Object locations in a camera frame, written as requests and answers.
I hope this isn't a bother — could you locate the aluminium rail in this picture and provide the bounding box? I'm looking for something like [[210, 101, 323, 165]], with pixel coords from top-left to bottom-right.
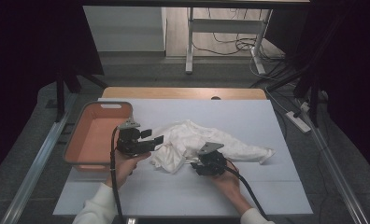
[[0, 92, 78, 224], [294, 99, 369, 224]]

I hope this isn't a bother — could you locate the white table cover sheet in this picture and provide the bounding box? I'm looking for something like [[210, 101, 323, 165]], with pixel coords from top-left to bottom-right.
[[52, 97, 314, 217]]

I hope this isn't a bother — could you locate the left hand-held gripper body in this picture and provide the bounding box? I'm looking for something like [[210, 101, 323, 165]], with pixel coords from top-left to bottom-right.
[[116, 118, 153, 157]]

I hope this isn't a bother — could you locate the orange basket with grey rim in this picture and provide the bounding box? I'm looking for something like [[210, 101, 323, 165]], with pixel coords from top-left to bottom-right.
[[63, 101, 135, 174]]

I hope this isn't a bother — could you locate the white cabinet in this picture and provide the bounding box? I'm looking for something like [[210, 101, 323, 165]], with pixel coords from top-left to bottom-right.
[[83, 6, 168, 53]]

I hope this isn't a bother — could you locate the black curtain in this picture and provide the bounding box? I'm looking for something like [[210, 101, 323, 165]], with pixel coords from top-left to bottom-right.
[[0, 0, 105, 181], [265, 0, 370, 185]]

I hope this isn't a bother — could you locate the person's right hand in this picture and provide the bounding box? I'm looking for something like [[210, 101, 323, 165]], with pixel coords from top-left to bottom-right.
[[211, 169, 242, 202]]

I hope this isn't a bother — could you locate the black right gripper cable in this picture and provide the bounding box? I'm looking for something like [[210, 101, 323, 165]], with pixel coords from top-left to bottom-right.
[[224, 161, 268, 220]]

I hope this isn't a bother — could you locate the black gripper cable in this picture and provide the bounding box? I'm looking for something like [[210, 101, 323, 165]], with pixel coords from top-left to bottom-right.
[[224, 161, 268, 220], [110, 125, 125, 224]]

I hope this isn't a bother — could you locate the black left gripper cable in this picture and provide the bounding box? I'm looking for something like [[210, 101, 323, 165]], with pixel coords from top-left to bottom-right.
[[110, 125, 125, 224]]

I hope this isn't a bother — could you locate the person's left hand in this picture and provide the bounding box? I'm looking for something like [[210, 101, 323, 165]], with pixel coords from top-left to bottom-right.
[[107, 151, 152, 189]]

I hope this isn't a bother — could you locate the white power strip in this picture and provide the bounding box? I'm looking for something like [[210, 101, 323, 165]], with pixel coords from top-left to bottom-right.
[[285, 111, 312, 134]]

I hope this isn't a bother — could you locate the tangle of floor cables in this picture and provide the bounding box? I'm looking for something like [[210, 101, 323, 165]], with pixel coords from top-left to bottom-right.
[[192, 7, 287, 63]]

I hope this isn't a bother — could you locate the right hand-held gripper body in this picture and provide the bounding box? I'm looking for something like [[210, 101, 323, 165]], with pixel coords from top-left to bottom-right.
[[197, 142, 228, 176]]

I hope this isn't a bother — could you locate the white metal desk frame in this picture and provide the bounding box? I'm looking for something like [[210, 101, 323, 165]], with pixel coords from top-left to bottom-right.
[[185, 7, 273, 76]]

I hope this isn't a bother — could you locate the white baby shirt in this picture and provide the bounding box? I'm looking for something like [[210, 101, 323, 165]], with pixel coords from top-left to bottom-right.
[[149, 119, 276, 175]]

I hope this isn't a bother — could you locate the black metal stand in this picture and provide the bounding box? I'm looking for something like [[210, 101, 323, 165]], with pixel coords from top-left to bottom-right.
[[293, 71, 321, 127], [55, 66, 109, 122]]

